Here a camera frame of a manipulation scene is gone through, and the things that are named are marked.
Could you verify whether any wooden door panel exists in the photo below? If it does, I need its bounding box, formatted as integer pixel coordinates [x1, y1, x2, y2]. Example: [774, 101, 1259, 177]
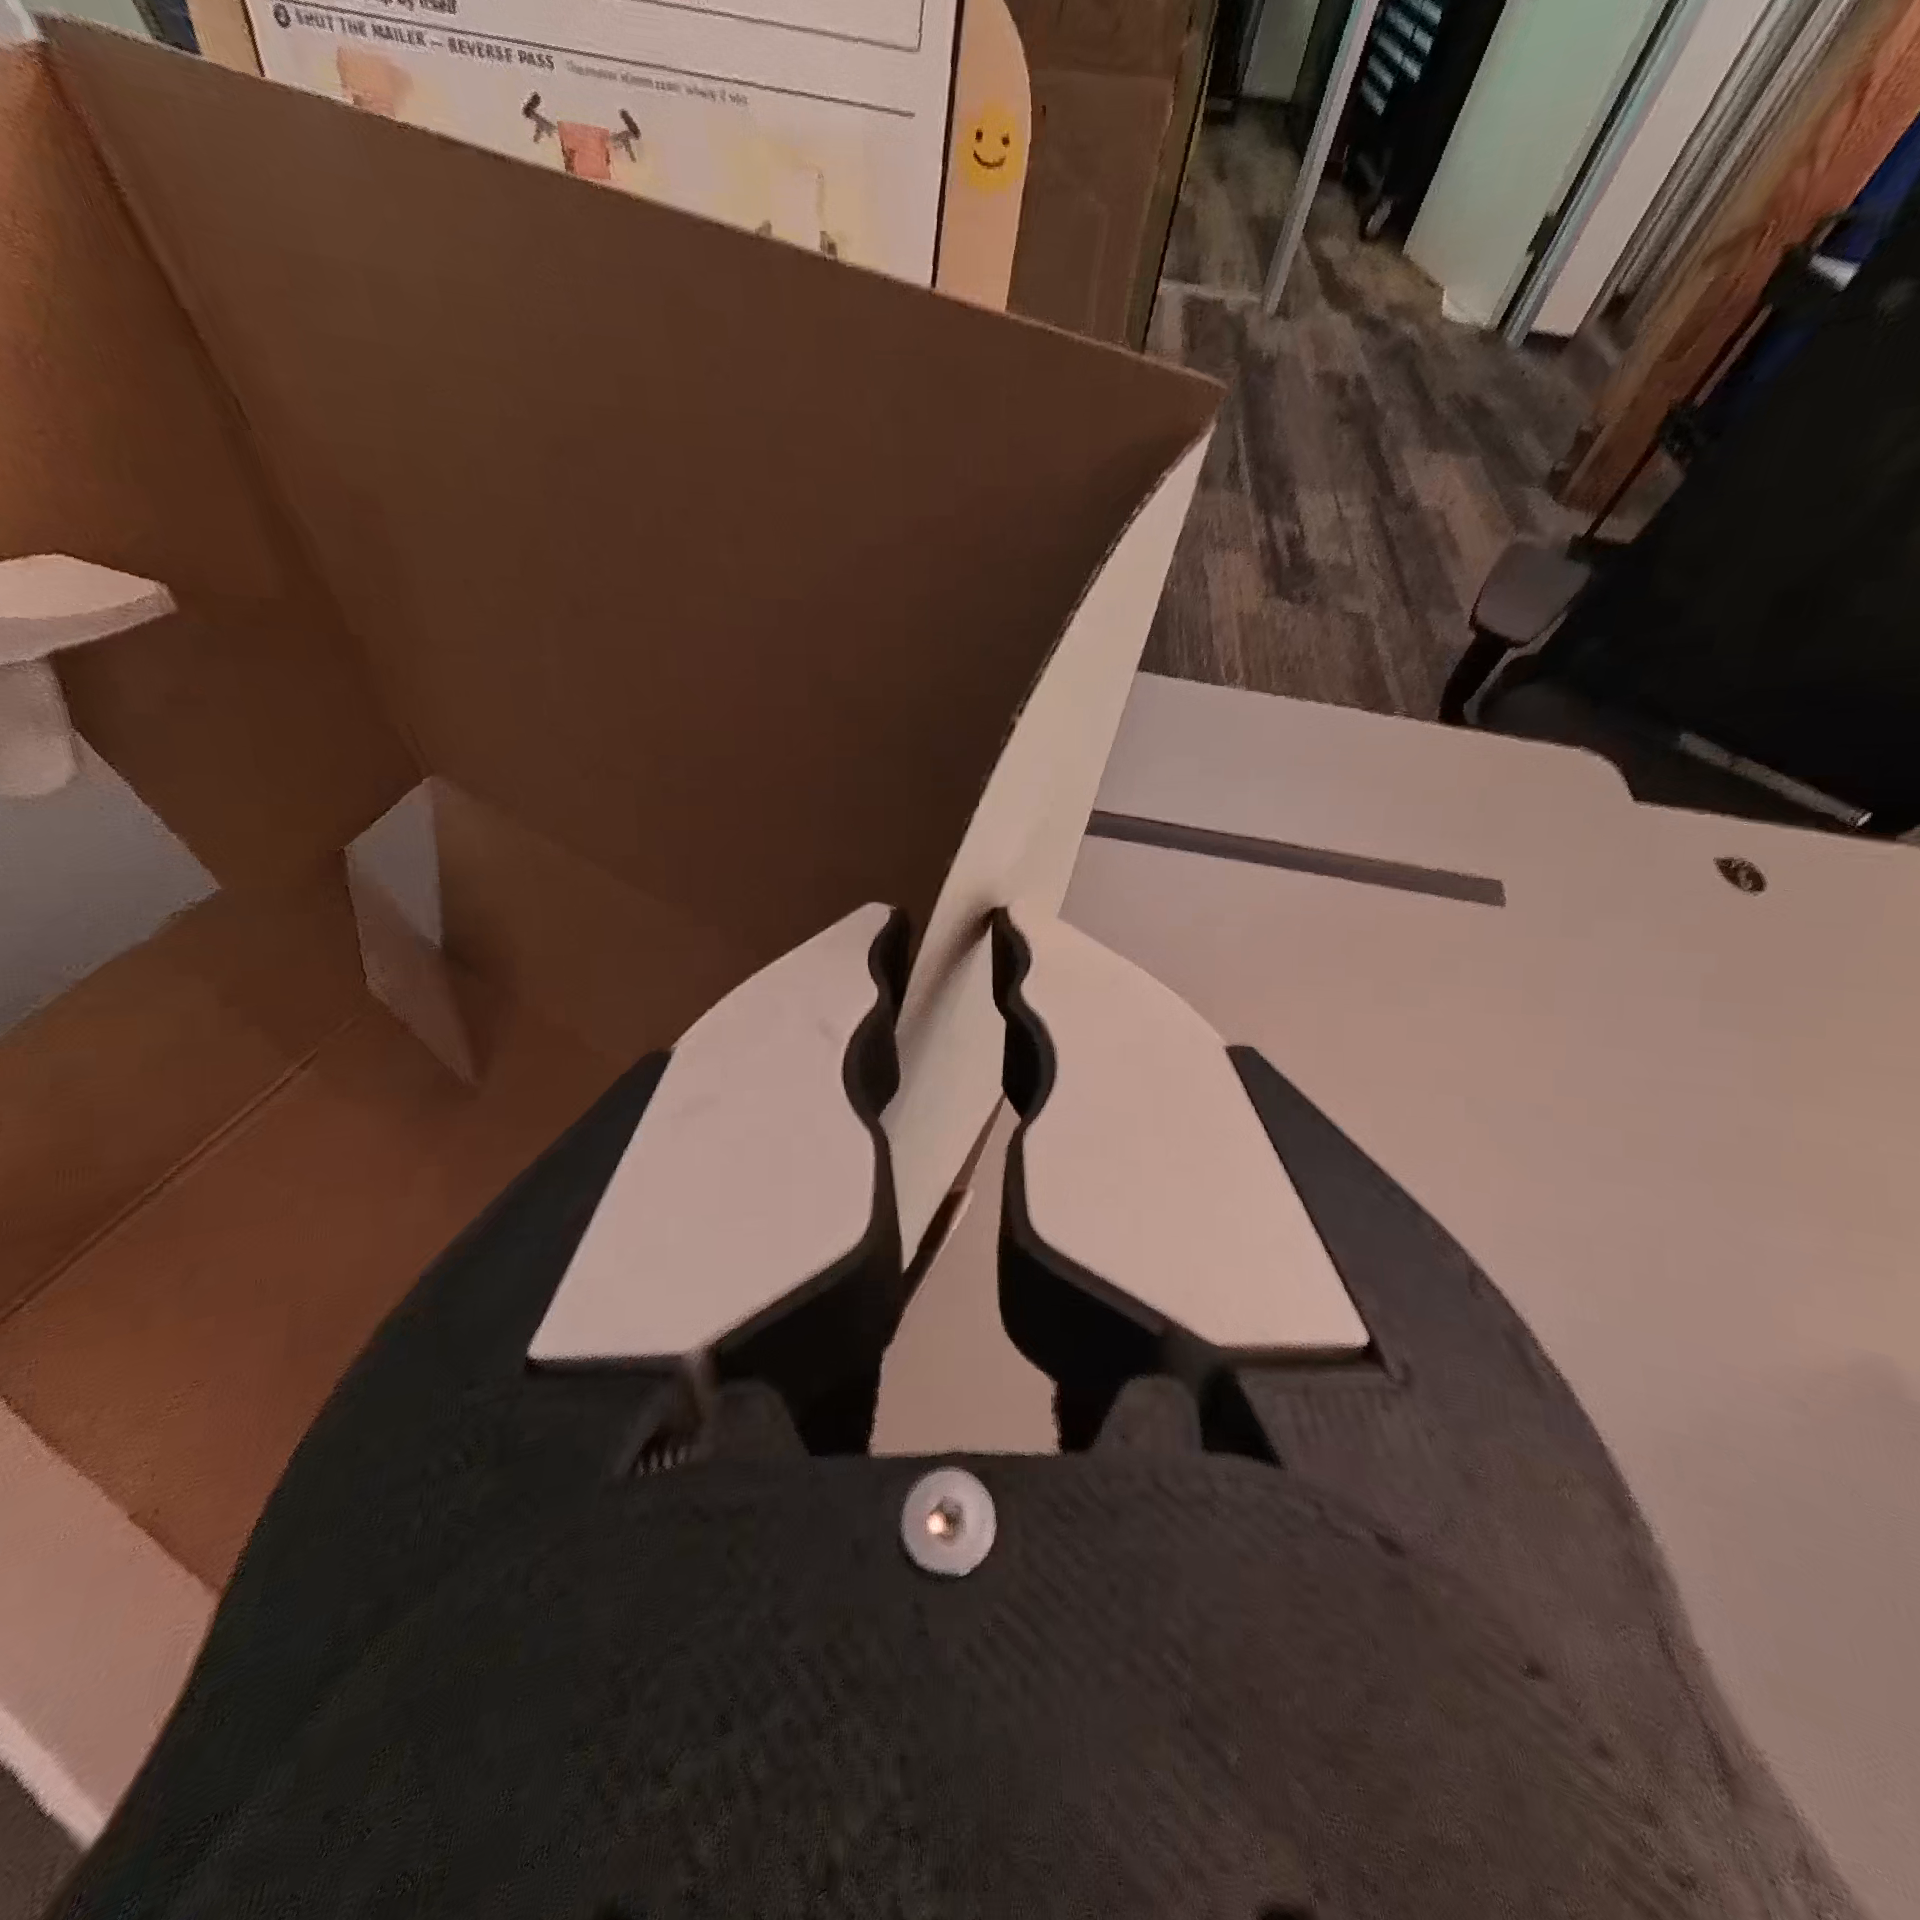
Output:
[1552, 0, 1920, 503]

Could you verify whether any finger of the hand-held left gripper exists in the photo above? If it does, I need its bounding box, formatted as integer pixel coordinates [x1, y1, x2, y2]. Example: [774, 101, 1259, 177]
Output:
[0, 553, 177, 800]

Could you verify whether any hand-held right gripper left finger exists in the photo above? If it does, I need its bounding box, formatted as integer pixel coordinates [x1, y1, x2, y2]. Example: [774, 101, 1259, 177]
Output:
[529, 904, 920, 1457]

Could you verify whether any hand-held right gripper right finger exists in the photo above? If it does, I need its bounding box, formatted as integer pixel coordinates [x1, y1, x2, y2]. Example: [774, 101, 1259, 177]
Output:
[987, 905, 1373, 1457]

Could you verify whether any black office chair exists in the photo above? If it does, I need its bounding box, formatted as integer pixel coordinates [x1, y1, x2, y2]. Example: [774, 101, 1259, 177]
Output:
[1437, 210, 1920, 838]

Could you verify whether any cardboard mailer box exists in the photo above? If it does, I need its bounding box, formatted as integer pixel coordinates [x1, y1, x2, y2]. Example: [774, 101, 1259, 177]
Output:
[0, 13, 1226, 1853]

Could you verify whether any dark drawer cabinet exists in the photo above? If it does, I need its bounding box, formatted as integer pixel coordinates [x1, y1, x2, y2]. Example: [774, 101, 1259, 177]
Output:
[1353, 0, 1507, 242]

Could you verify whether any brown cardboard carton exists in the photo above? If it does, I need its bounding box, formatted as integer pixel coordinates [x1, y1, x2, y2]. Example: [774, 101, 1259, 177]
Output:
[1013, 0, 1219, 357]

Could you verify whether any printed instruction sheet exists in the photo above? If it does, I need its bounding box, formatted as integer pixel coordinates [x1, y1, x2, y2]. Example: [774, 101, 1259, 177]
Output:
[247, 0, 962, 288]

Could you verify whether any instruction poster with smiley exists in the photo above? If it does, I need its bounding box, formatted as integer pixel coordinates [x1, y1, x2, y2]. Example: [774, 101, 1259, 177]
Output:
[192, 0, 1041, 311]

